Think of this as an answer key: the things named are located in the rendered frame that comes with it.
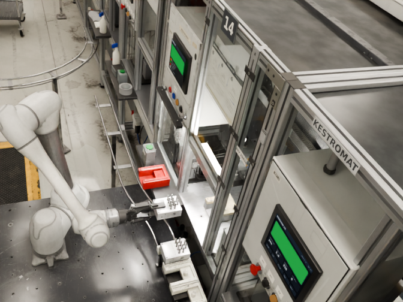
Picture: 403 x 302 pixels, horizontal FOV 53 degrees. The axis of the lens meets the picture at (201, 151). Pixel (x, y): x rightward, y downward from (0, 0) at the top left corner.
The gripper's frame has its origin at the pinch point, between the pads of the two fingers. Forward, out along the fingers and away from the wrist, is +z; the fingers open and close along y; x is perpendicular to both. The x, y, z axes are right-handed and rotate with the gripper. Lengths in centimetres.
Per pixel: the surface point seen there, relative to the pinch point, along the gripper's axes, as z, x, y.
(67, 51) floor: -10, 352, -104
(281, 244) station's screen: 16, -68, 58
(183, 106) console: 18, 29, 41
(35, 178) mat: -61, 136, -102
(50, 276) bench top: -55, -2, -34
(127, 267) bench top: -16.7, -7.0, -35.2
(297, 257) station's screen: 16, -76, 62
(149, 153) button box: 7.2, 43.0, -2.1
